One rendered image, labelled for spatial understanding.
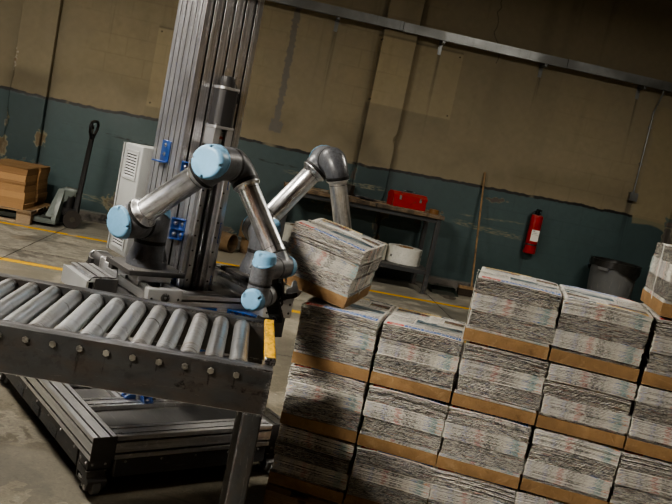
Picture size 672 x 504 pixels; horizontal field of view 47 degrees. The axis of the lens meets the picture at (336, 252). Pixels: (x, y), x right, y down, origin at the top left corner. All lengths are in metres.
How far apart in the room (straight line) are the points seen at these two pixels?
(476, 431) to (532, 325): 0.41
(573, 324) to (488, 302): 0.28
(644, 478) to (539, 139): 7.33
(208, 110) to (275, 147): 6.13
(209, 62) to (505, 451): 1.81
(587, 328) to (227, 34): 1.73
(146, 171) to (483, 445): 1.73
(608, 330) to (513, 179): 7.13
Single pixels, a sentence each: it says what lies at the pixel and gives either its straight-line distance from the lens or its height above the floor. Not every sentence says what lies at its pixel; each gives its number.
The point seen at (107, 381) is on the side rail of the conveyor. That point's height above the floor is 0.70.
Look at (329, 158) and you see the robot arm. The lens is 3.25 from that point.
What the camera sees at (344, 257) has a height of 1.01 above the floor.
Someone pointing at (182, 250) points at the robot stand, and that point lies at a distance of 3.13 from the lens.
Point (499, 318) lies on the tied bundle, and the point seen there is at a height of 0.94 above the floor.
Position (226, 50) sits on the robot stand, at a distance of 3.18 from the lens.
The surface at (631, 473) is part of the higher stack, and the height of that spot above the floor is 0.54.
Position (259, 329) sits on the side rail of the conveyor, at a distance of 2.49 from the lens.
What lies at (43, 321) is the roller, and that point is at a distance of 2.15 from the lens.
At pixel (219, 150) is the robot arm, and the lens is 2.58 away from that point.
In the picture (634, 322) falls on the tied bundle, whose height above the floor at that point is 1.03.
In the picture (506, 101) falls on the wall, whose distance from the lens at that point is 9.71.
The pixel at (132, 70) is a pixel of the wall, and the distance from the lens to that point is 9.41.
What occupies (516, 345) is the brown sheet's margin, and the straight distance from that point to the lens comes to 2.70.
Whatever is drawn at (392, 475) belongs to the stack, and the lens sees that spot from 2.87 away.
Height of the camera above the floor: 1.38
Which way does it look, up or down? 7 degrees down
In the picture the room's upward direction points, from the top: 12 degrees clockwise
